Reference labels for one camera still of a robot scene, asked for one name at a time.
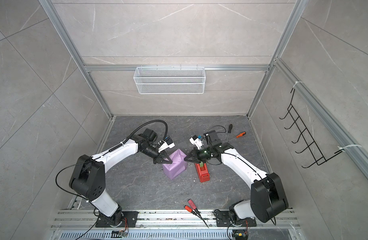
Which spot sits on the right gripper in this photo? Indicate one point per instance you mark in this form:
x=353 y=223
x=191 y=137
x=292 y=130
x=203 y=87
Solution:
x=195 y=153

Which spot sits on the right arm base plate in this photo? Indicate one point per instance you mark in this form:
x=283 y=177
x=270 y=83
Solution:
x=226 y=218

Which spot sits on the black wire hook rack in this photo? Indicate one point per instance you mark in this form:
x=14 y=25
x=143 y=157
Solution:
x=305 y=136

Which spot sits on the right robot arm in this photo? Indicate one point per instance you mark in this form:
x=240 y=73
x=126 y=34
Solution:
x=268 y=197

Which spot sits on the pink wrapping paper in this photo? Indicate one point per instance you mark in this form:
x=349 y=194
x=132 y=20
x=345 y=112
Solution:
x=177 y=166

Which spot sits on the orange handled screwdriver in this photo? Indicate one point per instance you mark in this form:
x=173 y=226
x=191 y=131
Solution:
x=240 y=135

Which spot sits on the red tape dispenser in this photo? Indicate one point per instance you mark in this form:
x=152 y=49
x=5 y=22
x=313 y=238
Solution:
x=202 y=171

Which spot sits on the red handled screwdriver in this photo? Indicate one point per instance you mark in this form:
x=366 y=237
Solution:
x=190 y=210

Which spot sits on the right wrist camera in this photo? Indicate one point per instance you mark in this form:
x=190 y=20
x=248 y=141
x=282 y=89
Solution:
x=210 y=138

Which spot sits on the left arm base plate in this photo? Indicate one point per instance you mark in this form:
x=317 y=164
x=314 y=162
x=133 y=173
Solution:
x=119 y=220

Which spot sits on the aluminium mounting rail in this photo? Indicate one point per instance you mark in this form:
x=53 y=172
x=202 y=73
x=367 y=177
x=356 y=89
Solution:
x=171 y=220

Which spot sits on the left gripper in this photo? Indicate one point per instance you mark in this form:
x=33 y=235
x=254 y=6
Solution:
x=162 y=156

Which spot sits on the white wire mesh basket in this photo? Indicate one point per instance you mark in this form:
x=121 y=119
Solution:
x=170 y=80

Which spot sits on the black handled screwdriver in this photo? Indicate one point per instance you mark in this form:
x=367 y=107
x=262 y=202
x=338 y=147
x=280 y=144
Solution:
x=229 y=131

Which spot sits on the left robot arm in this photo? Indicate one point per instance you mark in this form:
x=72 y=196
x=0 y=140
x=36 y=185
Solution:
x=90 y=174

